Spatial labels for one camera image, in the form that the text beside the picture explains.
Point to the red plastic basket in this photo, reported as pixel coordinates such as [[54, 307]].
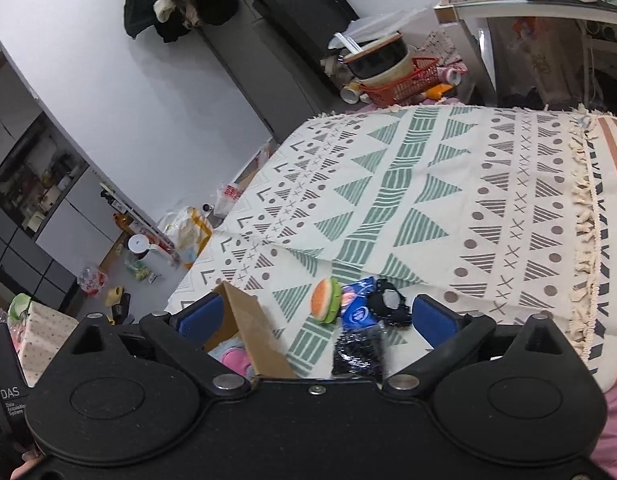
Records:
[[401, 91]]

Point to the blue snack packet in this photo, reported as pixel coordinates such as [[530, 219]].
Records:
[[354, 310]]

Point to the person's left hand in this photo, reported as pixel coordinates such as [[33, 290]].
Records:
[[16, 450]]

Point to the black cream rice cooker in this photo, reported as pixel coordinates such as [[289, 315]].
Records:
[[381, 62]]

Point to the black lace fabric piece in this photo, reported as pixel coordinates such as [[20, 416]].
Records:
[[388, 305]]

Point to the black monitor panel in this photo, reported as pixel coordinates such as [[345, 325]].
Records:
[[310, 24]]

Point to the yellow pet food bag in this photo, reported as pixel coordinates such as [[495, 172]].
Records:
[[189, 232]]

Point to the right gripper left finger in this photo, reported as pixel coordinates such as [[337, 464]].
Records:
[[120, 396]]

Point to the white red plastic bag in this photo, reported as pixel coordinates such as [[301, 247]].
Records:
[[226, 198]]

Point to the white kettle jug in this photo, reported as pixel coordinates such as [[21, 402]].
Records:
[[138, 245]]

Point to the striped orange blanket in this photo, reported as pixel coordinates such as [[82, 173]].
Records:
[[602, 153]]

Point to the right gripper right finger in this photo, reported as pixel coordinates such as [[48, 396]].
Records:
[[514, 394]]

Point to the dotted cream tablecloth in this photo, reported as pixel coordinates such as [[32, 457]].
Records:
[[45, 331]]

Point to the white desk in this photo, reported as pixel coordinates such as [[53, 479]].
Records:
[[528, 27]]

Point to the patterned white blanket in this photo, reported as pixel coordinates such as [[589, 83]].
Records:
[[482, 209]]

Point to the pink grey plush slipper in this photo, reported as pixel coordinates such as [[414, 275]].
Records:
[[233, 355]]

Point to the black glitter pouch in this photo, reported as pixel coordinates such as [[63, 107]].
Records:
[[359, 352]]

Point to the brown cardboard box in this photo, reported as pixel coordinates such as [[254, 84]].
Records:
[[244, 321]]

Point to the burger plush toy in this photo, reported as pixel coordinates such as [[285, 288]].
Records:
[[325, 302]]

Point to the pink bed sheet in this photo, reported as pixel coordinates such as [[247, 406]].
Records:
[[605, 453]]

